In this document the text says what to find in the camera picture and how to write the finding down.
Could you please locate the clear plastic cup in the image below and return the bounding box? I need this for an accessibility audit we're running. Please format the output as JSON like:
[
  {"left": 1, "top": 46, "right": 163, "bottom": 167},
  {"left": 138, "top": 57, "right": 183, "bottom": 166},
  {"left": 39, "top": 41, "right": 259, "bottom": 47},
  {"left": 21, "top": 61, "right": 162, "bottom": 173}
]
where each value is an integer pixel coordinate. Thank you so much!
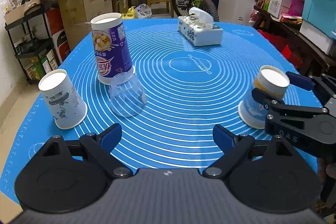
[{"left": 109, "top": 72, "right": 147, "bottom": 117}]

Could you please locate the yellow oil jug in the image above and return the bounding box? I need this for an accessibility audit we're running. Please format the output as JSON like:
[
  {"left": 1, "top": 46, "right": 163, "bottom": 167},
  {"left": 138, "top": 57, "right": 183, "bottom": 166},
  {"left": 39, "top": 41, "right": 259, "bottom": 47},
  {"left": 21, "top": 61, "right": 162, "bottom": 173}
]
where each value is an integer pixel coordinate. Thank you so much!
[{"left": 121, "top": 7, "right": 137, "bottom": 20}]

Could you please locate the green white product box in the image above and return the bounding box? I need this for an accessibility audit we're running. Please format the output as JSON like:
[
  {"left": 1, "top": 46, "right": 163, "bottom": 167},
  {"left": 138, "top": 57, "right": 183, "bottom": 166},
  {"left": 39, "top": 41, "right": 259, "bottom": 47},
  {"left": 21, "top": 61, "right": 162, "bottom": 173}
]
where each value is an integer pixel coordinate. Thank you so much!
[{"left": 262, "top": 0, "right": 293, "bottom": 19}]

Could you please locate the knotted plastic bag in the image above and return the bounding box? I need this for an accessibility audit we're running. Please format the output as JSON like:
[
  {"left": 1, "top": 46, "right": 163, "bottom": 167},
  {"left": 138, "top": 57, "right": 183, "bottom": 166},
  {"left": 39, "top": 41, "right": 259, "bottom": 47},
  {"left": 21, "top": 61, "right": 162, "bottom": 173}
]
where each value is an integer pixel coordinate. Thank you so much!
[{"left": 135, "top": 4, "right": 152, "bottom": 19}]

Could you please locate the lower cardboard box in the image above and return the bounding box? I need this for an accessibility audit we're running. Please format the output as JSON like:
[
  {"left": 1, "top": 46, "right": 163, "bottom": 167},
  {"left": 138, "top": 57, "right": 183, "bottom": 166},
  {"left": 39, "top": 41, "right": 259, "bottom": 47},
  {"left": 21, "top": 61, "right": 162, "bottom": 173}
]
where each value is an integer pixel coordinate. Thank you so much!
[{"left": 58, "top": 0, "right": 113, "bottom": 50}]

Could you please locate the dark wooden side table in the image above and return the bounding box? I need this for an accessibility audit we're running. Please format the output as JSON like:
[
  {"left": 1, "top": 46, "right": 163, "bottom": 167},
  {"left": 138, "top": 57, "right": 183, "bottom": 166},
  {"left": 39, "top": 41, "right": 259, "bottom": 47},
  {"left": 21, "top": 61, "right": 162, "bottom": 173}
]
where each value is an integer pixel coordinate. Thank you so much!
[{"left": 253, "top": 6, "right": 335, "bottom": 77}]

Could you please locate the pink translucent container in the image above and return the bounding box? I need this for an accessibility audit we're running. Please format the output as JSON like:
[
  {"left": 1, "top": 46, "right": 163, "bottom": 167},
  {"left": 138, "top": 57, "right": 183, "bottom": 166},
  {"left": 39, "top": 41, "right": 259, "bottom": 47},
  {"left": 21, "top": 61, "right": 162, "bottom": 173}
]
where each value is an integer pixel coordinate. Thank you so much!
[{"left": 288, "top": 0, "right": 305, "bottom": 17}]

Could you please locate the teal storage bin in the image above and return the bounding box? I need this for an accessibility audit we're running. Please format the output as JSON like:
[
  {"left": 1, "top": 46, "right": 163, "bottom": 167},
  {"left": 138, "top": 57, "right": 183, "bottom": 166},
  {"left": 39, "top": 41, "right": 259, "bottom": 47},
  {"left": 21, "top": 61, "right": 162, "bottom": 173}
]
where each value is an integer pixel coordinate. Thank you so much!
[{"left": 302, "top": 0, "right": 336, "bottom": 39}]

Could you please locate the blue white paper cup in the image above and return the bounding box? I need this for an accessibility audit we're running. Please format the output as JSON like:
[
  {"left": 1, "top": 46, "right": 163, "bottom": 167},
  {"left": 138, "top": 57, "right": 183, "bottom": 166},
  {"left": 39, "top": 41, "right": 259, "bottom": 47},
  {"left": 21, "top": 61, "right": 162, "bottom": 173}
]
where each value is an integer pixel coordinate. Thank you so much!
[{"left": 238, "top": 65, "right": 290, "bottom": 129}]

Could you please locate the black metal shelf rack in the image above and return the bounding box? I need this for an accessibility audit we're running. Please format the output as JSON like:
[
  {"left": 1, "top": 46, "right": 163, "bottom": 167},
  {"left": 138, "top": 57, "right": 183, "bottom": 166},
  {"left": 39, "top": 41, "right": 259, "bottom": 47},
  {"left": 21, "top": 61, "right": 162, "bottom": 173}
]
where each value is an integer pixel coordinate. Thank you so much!
[{"left": 5, "top": 4, "right": 60, "bottom": 84}]

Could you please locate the white ink-print paper cup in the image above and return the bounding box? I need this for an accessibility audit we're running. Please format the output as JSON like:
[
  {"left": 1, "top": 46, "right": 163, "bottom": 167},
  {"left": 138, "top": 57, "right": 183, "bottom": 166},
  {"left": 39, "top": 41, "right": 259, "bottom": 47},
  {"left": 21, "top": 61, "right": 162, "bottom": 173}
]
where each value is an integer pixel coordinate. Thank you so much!
[{"left": 38, "top": 69, "right": 88, "bottom": 130}]

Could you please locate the white tissue pack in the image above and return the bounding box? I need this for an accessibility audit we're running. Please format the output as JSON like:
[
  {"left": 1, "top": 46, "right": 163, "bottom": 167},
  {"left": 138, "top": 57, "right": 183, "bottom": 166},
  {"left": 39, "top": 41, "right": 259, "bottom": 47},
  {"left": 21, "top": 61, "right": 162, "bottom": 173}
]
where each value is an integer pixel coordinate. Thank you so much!
[{"left": 178, "top": 7, "right": 224, "bottom": 47}]

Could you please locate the white flat box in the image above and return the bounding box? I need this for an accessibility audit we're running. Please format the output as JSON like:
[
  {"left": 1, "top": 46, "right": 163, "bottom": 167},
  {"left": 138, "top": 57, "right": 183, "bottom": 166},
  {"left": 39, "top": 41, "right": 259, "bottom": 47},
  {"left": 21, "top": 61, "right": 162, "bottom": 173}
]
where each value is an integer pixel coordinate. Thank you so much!
[{"left": 299, "top": 20, "right": 335, "bottom": 57}]

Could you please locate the blue silicone baking mat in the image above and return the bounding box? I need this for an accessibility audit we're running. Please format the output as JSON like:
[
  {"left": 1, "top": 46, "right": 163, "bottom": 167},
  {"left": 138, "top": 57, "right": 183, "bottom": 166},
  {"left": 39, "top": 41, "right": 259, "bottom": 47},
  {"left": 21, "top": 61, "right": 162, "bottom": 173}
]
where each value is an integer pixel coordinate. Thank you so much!
[{"left": 0, "top": 18, "right": 322, "bottom": 197}]

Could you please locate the tall purple paper cup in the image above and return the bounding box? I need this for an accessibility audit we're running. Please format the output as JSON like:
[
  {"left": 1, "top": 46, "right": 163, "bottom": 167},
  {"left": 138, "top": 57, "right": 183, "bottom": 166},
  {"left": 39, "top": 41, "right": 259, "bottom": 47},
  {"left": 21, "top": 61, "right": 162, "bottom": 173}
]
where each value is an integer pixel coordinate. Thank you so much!
[{"left": 91, "top": 13, "right": 135, "bottom": 85}]

